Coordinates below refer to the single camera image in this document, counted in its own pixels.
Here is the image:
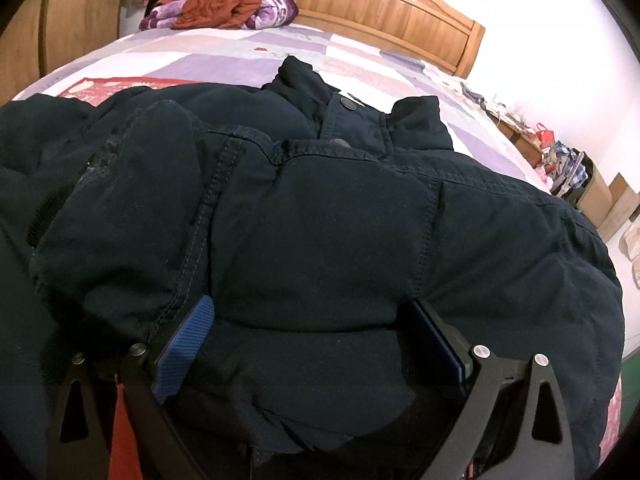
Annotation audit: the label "wooden nightstand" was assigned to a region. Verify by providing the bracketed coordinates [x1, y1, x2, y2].
[487, 110, 543, 168]

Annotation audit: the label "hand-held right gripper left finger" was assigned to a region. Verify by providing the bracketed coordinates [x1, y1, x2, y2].
[47, 295, 216, 480]

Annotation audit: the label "blue checked clothes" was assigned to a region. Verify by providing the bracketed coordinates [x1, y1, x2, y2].
[547, 142, 588, 196]

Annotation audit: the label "dark navy jacket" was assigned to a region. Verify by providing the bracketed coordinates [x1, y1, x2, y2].
[0, 56, 626, 480]

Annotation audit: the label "red checked mat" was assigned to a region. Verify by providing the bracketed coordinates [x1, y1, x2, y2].
[57, 77, 201, 108]

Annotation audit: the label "wooden wardrobe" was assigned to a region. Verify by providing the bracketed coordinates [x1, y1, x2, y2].
[0, 0, 128, 106]

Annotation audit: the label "wooden headboard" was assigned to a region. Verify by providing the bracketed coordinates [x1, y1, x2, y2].
[205, 0, 486, 79]

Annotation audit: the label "cardboard box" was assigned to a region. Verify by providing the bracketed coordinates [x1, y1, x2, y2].
[577, 152, 640, 243]

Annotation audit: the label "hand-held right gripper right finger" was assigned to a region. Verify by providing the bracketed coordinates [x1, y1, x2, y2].
[400, 299, 573, 480]

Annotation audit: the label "patchwork quilt bed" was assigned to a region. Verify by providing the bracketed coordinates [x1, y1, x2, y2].
[12, 25, 556, 196]

